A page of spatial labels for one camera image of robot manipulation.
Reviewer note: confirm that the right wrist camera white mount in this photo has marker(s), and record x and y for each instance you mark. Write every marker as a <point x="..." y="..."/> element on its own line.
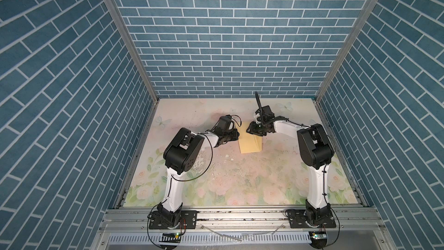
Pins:
<point x="264" y="114"/>

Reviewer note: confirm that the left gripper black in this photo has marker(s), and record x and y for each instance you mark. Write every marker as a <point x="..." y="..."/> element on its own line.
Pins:
<point x="235" y="132"/>

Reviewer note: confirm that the left aluminium corner post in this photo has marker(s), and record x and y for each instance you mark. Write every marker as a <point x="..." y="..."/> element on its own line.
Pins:
<point x="122" y="29"/>

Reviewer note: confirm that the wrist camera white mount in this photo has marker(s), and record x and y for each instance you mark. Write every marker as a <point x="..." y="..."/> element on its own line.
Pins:
<point x="227" y="118"/>
<point x="264" y="114"/>

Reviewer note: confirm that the white slotted cable duct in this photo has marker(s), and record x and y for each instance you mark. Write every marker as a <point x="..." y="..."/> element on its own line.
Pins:
<point x="211" y="238"/>

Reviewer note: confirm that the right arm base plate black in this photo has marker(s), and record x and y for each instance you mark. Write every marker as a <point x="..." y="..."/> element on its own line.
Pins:
<point x="308" y="218"/>

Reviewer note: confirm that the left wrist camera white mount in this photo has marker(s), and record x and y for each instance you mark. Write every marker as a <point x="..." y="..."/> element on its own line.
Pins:
<point x="227" y="118"/>

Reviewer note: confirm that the right controller board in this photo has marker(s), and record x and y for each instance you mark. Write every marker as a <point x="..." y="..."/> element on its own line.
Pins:
<point x="318" y="235"/>

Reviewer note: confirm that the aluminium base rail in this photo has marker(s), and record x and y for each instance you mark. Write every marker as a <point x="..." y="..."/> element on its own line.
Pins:
<point x="254" y="218"/>

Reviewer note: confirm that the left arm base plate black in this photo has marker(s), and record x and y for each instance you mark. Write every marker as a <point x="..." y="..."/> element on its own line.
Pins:
<point x="163" y="220"/>

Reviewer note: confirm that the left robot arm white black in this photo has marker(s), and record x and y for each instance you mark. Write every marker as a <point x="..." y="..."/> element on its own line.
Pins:
<point x="180" y="156"/>

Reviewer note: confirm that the right aluminium corner post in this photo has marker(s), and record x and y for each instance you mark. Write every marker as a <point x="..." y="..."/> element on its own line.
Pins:
<point x="345" y="49"/>

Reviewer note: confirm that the aluminium corner post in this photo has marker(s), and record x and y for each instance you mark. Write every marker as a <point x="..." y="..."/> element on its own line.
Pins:
<point x="122" y="29"/>
<point x="345" y="49"/>

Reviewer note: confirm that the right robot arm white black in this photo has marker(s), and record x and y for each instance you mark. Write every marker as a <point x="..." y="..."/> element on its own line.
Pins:
<point x="316" y="152"/>

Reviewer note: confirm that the controller board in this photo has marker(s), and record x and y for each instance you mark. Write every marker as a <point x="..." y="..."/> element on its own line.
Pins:
<point x="318" y="235"/>
<point x="170" y="238"/>

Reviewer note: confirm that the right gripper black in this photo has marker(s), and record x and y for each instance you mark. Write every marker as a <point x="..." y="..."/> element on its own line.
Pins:
<point x="251" y="129"/>

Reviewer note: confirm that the left controller board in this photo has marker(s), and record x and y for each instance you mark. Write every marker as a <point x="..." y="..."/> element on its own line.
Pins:
<point x="170" y="238"/>

